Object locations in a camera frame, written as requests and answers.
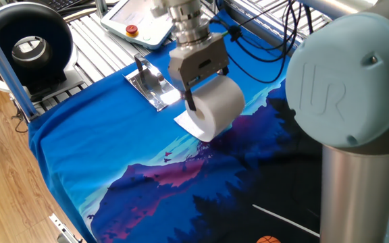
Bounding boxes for silver Schunk gripper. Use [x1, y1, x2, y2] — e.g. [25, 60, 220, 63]
[167, 32, 230, 112]

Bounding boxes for white toilet paper roll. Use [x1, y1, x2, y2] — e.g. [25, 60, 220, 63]
[173, 74, 246, 143]

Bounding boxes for chrome toilet paper holder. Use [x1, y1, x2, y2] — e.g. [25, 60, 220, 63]
[123, 53, 182, 111]

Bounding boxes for white teach pendant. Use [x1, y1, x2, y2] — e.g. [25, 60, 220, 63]
[100, 0, 175, 51]

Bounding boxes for blue mountain print cloth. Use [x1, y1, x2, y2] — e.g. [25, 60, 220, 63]
[28, 9, 323, 243]

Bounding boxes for small orange basketball toy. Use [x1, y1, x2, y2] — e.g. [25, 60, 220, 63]
[256, 235, 282, 243]

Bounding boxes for black keyboard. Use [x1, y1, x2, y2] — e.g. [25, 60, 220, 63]
[41, 0, 84, 11]

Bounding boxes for silver frame post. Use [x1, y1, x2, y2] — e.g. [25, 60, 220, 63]
[95, 0, 109, 20]

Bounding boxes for white cable tie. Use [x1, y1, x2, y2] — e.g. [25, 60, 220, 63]
[252, 204, 321, 239]

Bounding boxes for blue aluminium frame post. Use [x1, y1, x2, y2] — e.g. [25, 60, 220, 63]
[0, 9, 40, 121]

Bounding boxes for silver metal bracket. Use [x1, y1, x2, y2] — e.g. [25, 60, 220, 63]
[49, 213, 84, 243]

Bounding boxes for black round ring device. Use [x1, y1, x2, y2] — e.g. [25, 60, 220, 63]
[0, 1, 84, 102]

